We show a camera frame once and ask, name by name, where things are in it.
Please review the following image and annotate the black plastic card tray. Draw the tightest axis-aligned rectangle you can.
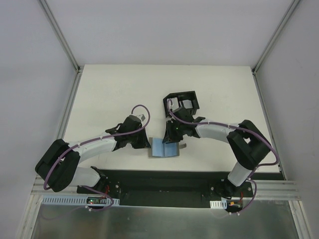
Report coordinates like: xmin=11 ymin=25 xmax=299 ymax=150
xmin=162 ymin=91 xmax=200 ymax=118

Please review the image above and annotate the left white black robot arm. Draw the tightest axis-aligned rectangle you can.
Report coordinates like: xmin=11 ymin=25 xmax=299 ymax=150
xmin=35 ymin=115 xmax=151 ymax=194

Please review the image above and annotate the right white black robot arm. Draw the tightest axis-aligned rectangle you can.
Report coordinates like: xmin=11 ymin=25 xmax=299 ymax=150
xmin=162 ymin=107 xmax=271 ymax=197

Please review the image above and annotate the white card stack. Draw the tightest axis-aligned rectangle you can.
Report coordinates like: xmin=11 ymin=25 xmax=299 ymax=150
xmin=167 ymin=98 xmax=179 ymax=111

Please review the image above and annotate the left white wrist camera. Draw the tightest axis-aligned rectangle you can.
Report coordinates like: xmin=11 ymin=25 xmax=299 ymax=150
xmin=136 ymin=114 xmax=146 ymax=122

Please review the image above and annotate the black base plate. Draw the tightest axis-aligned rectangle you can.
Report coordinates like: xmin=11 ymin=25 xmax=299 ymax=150
xmin=76 ymin=169 xmax=257 ymax=207

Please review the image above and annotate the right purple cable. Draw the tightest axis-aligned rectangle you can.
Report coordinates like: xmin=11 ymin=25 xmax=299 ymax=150
xmin=166 ymin=99 xmax=279 ymax=217

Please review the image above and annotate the left white cable duct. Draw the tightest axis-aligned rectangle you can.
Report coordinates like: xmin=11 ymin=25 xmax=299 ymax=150
xmin=42 ymin=196 xmax=120 ymax=207

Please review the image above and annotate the white cable duct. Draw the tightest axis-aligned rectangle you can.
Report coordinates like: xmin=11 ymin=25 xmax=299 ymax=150
xmin=42 ymin=196 xmax=120 ymax=207
xmin=209 ymin=200 xmax=227 ymax=210

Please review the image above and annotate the left table edge rail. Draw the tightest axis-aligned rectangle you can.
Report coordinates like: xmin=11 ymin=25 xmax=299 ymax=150
xmin=54 ymin=71 xmax=82 ymax=141

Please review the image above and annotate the table edge rail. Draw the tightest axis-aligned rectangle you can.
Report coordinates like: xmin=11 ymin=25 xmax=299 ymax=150
xmin=54 ymin=71 xmax=82 ymax=141
xmin=251 ymin=72 xmax=287 ymax=180

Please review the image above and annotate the right white cable duct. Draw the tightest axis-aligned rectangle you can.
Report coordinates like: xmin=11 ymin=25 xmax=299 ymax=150
xmin=209 ymin=200 xmax=227 ymax=210

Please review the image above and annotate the front aluminium rail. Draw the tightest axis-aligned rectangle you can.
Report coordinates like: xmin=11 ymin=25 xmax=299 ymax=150
xmin=31 ymin=174 xmax=302 ymax=200

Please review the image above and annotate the right table edge rail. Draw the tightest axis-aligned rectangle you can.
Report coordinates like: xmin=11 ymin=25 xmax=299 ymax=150
xmin=251 ymin=72 xmax=287 ymax=180

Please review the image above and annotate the left aluminium frame post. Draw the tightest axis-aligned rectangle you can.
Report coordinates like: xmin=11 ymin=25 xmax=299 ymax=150
xmin=37 ymin=0 xmax=81 ymax=73

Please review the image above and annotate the aluminium frame post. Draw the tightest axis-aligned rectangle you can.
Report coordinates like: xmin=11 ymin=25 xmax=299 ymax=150
xmin=252 ymin=0 xmax=302 ymax=75
xmin=37 ymin=0 xmax=81 ymax=73

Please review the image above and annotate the right aluminium frame post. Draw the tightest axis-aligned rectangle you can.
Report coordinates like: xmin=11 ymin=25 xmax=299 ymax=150
xmin=252 ymin=0 xmax=302 ymax=75

